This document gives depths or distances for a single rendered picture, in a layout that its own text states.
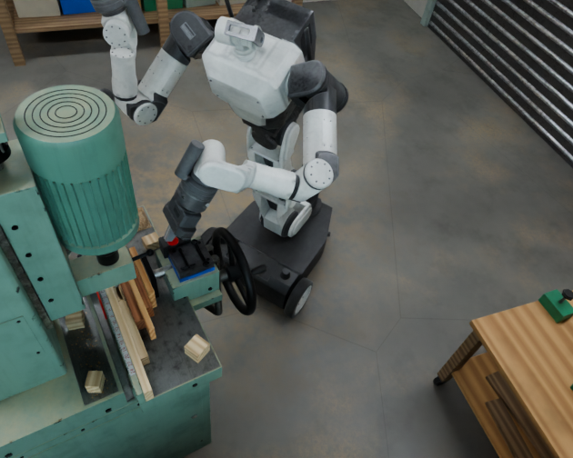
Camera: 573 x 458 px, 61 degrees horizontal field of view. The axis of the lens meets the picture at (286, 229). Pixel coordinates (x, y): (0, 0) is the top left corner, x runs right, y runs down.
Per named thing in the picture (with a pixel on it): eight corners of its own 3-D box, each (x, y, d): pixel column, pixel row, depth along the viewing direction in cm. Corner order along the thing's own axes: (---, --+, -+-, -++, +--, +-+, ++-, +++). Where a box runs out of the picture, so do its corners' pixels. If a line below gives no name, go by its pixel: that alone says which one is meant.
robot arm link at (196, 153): (213, 182, 127) (233, 147, 121) (214, 205, 118) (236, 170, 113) (172, 164, 122) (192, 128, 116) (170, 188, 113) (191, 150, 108)
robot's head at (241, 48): (230, 34, 134) (222, 10, 126) (263, 42, 132) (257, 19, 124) (220, 53, 133) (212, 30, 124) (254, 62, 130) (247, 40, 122)
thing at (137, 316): (145, 327, 126) (144, 319, 122) (137, 331, 125) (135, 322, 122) (118, 262, 138) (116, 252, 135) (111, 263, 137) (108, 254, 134)
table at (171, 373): (255, 362, 129) (256, 352, 125) (143, 414, 118) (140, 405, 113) (174, 207, 161) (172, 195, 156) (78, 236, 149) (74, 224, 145)
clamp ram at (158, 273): (180, 289, 134) (178, 270, 127) (154, 299, 131) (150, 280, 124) (168, 264, 139) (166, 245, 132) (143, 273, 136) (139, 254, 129)
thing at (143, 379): (154, 398, 115) (152, 390, 111) (145, 402, 114) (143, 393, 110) (86, 221, 146) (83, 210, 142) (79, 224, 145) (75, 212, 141)
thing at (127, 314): (150, 363, 120) (148, 355, 117) (142, 366, 119) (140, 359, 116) (85, 200, 151) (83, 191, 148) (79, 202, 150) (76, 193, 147)
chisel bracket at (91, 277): (137, 281, 125) (133, 262, 118) (81, 302, 119) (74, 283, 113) (128, 260, 129) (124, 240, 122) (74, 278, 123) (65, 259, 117)
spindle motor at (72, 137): (150, 241, 107) (131, 129, 84) (67, 268, 101) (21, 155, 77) (125, 188, 117) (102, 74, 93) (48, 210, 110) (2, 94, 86)
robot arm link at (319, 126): (324, 204, 134) (323, 129, 139) (347, 191, 122) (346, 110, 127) (285, 199, 129) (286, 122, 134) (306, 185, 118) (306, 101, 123)
